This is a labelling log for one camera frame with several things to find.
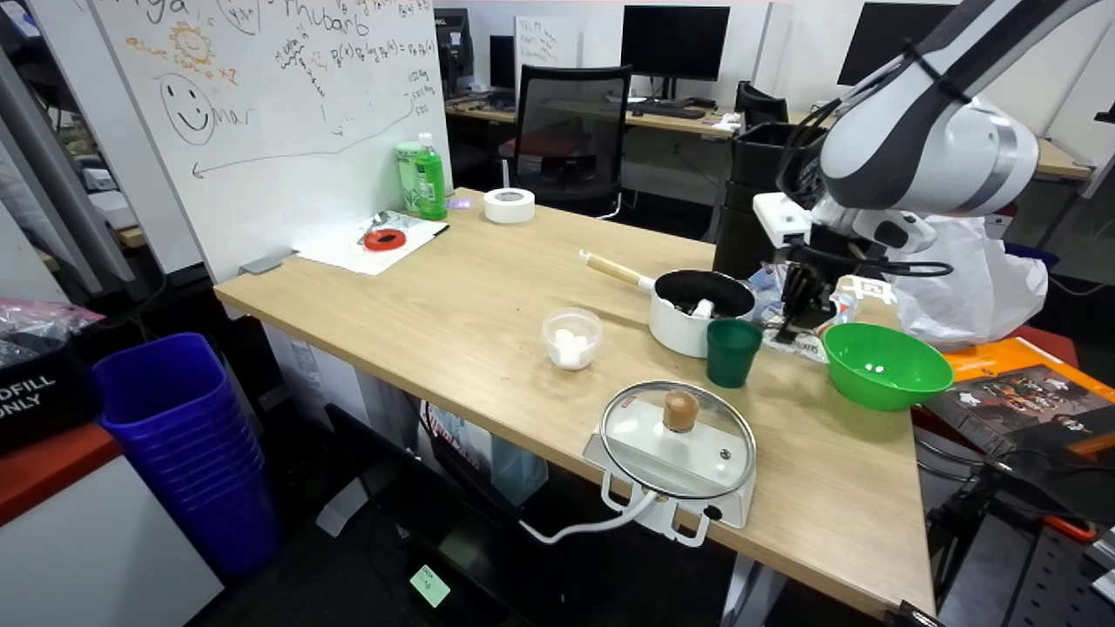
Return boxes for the black mesh office chair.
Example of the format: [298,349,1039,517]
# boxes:
[497,64,639,224]

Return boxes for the white tape roll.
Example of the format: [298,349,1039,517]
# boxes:
[481,185,542,227]

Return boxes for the small clear plastic container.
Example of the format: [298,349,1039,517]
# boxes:
[542,306,608,374]

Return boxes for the green plastic bowl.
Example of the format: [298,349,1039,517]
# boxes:
[819,320,958,413]

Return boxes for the dark green plastic cup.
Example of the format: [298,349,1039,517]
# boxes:
[703,318,767,389]

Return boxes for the blue and white snack bag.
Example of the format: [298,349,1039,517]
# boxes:
[747,259,906,333]

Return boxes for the black box with white text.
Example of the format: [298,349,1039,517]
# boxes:
[0,297,112,456]

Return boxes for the white plastic bag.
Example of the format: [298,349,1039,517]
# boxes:
[886,211,1053,351]

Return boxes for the green sticky note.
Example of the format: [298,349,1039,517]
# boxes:
[409,565,454,608]

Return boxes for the whiteboard with drawings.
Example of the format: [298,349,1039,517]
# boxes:
[83,0,457,282]

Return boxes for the stacked blue plastic bins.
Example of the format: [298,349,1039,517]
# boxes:
[86,330,283,585]

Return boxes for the orange box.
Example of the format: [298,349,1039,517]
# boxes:
[919,333,1115,470]

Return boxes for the wooden office desk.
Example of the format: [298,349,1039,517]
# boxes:
[446,95,1097,185]

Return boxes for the white scale cable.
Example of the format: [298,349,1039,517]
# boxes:
[517,485,654,550]

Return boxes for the green plastic bottle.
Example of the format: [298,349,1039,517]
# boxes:
[395,130,454,224]

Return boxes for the white cabinet with red top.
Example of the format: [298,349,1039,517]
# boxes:
[0,420,228,627]

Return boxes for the white kitchen scale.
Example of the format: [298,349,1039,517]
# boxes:
[582,398,761,550]

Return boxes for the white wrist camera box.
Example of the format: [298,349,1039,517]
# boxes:
[748,189,819,251]

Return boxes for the glass lid with wooden knob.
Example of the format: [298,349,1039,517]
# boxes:
[596,377,761,505]

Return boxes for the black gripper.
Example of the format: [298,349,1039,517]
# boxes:
[776,247,875,344]

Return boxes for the white paper sheet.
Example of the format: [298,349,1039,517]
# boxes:
[293,207,454,279]

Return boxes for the white pot with wooden handle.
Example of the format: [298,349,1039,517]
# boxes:
[576,247,761,361]

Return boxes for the narrow black computer monitor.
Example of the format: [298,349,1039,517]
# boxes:
[837,0,968,89]

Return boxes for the wide black computer monitor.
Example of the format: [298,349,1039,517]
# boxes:
[617,3,737,85]

